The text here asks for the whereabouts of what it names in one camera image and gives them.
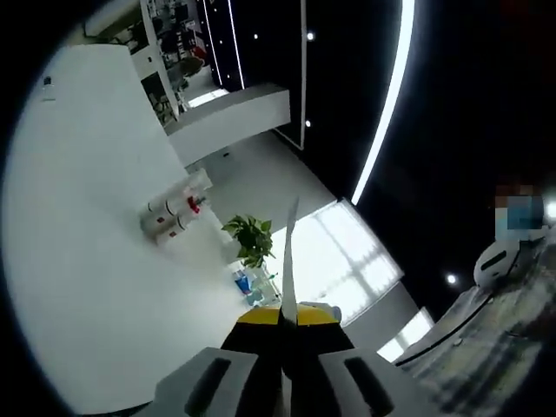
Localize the small white pump skincare bottle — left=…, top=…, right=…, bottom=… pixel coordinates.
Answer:
left=139, top=213, right=195, bottom=245

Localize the person in plaid shirt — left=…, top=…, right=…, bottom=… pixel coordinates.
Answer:
left=393, top=234, right=556, bottom=417

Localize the white worn device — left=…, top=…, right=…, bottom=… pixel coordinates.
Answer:
left=472, top=241, right=521, bottom=288

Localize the white skincare tube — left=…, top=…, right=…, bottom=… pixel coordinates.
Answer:
left=279, top=195, right=301, bottom=328

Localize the long ceiling light strip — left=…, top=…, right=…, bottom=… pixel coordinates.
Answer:
left=350, top=0, right=417, bottom=206

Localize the green potted plant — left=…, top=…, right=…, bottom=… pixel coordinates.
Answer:
left=221, top=213, right=275, bottom=269

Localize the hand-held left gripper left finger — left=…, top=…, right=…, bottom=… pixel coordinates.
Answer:
left=154, top=305, right=288, bottom=417

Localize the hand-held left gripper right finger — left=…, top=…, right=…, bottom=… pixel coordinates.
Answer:
left=291, top=301, right=436, bottom=417

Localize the bright window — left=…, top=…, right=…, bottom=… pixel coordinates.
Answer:
left=281, top=200, right=435, bottom=361

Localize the long clear skincare bottle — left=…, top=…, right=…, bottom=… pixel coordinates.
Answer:
left=146, top=169, right=214, bottom=215

